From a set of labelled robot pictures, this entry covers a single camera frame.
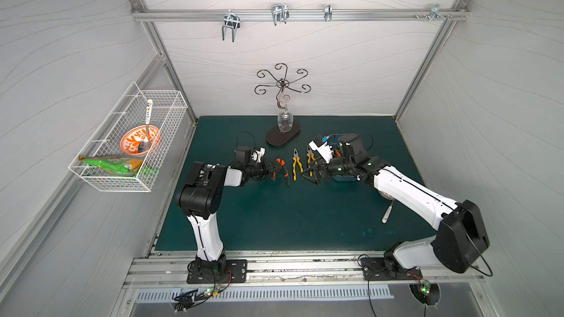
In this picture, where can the small yellow black pliers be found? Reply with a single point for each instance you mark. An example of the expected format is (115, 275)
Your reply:
(297, 167)

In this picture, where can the orange patterned plate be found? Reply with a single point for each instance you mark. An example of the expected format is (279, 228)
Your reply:
(130, 141)

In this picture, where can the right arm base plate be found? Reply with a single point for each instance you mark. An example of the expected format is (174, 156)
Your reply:
(384, 269)

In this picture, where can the metal hook clamp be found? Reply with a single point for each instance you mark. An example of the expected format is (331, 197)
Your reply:
(434, 14)
(280, 13)
(231, 24)

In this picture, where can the metal hook small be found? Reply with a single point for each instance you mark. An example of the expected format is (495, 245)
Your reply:
(328, 13)

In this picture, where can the white wire basket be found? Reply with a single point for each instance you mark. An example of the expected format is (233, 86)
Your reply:
(167, 114)

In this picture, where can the white patterned ceramic bowl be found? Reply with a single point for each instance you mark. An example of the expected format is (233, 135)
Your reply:
(384, 192)

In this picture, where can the green snack bag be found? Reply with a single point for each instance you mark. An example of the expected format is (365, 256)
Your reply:
(120, 166)

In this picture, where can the dark oval stand base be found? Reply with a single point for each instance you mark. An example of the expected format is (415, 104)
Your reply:
(277, 138)

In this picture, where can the metal hook clamp middle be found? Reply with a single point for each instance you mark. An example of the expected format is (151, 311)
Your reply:
(280, 13)

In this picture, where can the spoon in basket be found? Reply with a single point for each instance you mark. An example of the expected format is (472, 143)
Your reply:
(145, 144)

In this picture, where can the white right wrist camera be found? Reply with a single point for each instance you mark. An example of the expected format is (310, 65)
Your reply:
(323, 149)

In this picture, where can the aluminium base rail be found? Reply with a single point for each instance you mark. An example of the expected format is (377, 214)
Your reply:
(265, 268)

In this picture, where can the metal hook clamp right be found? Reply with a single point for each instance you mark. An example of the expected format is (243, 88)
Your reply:
(434, 14)

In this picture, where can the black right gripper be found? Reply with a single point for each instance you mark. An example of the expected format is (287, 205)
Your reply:
(322, 172)

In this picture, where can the clear wine glass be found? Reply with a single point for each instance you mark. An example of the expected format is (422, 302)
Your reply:
(285, 117)

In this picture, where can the orange black pliers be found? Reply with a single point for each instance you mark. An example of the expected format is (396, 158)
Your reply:
(285, 175)

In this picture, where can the white vented cable duct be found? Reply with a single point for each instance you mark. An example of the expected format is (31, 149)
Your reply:
(275, 293)

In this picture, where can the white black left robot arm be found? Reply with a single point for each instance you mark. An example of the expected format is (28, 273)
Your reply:
(202, 192)

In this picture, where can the large yellow black pliers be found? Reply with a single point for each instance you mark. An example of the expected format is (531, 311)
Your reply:
(310, 156)

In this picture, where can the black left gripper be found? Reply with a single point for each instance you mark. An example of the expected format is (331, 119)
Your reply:
(264, 169)

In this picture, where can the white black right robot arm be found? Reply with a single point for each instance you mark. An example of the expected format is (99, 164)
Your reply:
(461, 237)

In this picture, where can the metal hook clamp left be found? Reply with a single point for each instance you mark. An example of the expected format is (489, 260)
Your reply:
(231, 24)

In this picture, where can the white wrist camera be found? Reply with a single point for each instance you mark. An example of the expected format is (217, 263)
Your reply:
(257, 155)
(323, 149)

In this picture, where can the teal plastic storage box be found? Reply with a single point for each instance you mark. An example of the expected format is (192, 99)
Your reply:
(348, 152)

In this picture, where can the aluminium cross rail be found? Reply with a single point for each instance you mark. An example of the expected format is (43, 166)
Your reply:
(295, 15)

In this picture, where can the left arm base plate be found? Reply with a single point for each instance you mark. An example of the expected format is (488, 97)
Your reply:
(229, 271)

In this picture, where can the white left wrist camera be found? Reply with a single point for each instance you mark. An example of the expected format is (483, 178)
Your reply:
(257, 155)

